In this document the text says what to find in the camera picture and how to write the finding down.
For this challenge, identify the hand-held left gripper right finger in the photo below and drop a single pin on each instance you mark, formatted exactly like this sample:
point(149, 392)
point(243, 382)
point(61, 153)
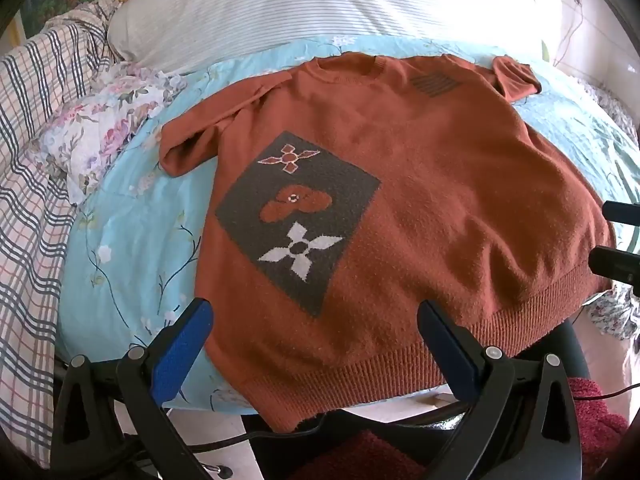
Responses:
point(445, 345)

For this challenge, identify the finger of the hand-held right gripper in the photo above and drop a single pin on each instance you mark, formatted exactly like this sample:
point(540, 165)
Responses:
point(622, 212)
point(615, 264)

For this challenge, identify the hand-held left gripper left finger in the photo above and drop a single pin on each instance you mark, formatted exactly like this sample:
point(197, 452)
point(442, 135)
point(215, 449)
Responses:
point(182, 350)

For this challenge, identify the orange knitted sweater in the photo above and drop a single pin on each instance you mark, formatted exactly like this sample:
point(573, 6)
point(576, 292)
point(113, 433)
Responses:
point(425, 185)

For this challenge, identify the black chair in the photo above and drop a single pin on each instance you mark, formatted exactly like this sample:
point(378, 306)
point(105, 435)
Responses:
point(565, 345)

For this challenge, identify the light blue floral bedsheet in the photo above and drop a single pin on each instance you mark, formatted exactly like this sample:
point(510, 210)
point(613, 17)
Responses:
point(135, 240)

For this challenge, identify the plaid blanket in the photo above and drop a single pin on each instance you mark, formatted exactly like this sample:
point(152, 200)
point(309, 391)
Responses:
point(30, 210)

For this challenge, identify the pink floral cloth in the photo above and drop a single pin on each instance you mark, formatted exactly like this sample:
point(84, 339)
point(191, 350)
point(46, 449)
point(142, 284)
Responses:
point(100, 130)

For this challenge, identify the white striped duvet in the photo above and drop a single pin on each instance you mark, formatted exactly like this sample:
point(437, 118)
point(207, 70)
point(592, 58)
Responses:
point(300, 5)

